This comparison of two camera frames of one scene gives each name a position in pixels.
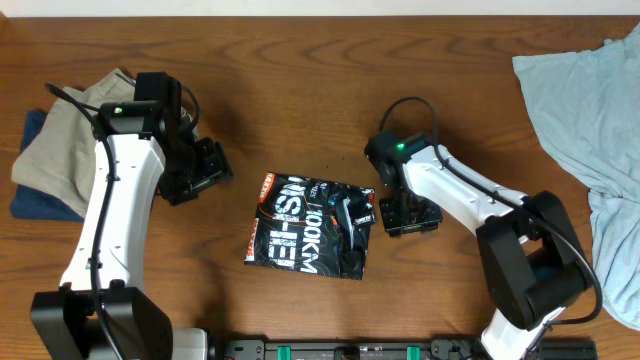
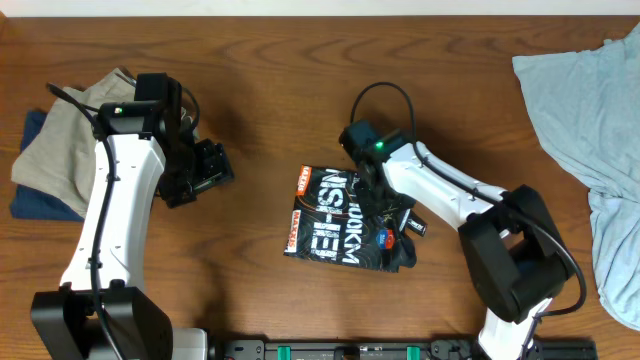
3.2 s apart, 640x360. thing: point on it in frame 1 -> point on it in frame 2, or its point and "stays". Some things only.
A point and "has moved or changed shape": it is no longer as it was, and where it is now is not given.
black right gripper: (395, 227) -> (369, 206)
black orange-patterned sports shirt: (311, 226) has moved or changed shape
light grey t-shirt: (588, 107) stays
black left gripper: (217, 168) stays
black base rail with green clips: (390, 348) stays
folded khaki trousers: (60, 160) stays
